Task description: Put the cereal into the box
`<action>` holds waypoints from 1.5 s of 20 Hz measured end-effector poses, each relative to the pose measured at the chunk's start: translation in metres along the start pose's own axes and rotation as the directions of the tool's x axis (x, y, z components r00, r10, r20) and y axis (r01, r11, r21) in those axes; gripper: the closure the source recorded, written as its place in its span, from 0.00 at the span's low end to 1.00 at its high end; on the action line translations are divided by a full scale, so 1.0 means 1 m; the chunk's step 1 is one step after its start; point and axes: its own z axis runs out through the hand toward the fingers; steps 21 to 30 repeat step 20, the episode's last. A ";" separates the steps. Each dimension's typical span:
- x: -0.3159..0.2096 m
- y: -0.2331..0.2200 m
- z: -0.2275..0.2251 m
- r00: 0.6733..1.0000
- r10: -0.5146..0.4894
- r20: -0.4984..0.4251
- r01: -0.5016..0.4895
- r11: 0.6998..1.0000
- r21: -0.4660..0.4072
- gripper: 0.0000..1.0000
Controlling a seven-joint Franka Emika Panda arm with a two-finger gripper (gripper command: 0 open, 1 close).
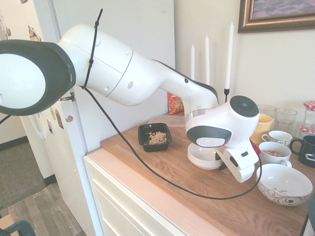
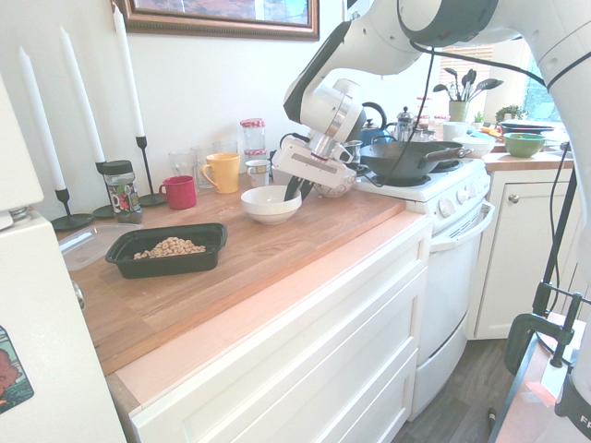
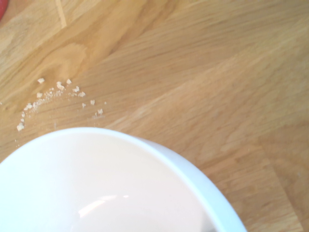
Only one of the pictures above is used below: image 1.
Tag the wooden butcher block board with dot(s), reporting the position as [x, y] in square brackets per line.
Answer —
[187, 182]

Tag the small white striped mug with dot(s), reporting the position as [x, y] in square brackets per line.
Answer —
[280, 140]

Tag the clear drinking glass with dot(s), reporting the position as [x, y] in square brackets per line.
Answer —
[267, 109]
[286, 120]

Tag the yellow mug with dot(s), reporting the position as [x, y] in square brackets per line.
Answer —
[264, 123]

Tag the white bowl with swirl pattern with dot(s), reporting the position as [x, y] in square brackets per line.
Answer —
[283, 182]

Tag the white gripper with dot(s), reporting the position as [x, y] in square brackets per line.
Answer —
[242, 164]

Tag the tall red checkered lid jar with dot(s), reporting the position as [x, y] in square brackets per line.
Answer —
[309, 113]

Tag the white drawer cabinet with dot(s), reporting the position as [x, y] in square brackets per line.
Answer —
[118, 196]

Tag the framed picture, brown frame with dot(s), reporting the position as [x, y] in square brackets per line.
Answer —
[278, 23]

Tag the brown puffed cereal pieces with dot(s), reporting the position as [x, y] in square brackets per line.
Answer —
[272, 153]

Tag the large white mug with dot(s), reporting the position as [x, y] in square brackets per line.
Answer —
[273, 161]

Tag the tan cereal rings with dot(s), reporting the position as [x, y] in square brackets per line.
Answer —
[157, 138]

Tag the white refrigerator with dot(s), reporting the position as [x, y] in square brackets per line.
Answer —
[137, 29]

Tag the black candle holder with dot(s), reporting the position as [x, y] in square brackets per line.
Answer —
[226, 94]

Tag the white taper candle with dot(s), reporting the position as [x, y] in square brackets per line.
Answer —
[207, 61]
[229, 56]

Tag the black zip tie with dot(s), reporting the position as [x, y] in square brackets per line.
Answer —
[90, 61]

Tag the black lidded spice jar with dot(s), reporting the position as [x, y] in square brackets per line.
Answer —
[176, 104]

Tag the black plastic food container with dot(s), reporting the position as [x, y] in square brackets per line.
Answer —
[157, 148]

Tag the short red checkered lid jar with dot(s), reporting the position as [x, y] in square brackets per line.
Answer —
[307, 131]

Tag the clear plastic lid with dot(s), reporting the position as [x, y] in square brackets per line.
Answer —
[167, 121]

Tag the fridge magnet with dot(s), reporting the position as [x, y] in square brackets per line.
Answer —
[49, 126]
[34, 33]
[59, 119]

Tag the red mug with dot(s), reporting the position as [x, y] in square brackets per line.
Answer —
[254, 147]

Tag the dark blue mug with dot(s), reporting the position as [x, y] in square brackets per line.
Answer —
[304, 147]

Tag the dark green curved clamp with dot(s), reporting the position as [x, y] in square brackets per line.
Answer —
[21, 226]

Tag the plain white bowl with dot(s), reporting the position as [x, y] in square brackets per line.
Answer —
[201, 159]

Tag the grey green floor rug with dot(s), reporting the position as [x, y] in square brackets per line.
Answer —
[19, 177]

